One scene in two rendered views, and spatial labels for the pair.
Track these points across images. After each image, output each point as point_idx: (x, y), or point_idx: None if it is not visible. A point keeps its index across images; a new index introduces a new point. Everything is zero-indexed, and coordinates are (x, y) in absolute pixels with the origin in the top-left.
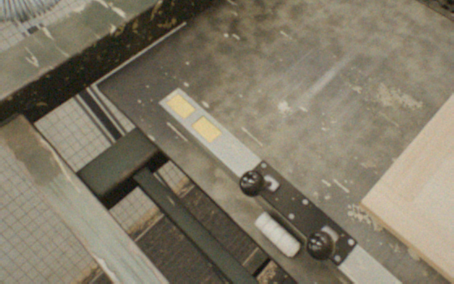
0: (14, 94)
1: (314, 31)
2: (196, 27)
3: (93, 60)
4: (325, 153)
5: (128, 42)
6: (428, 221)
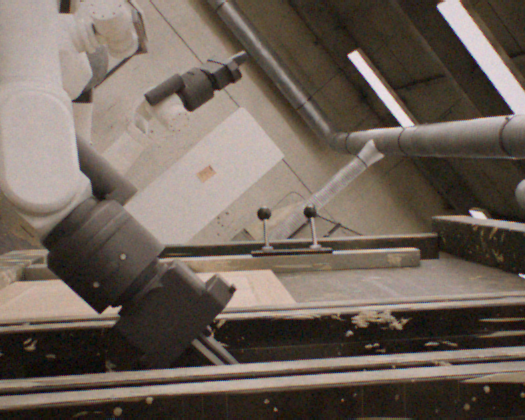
0: (440, 219)
1: (450, 293)
2: (499, 273)
3: (463, 236)
4: (318, 278)
5: (477, 243)
6: (228, 275)
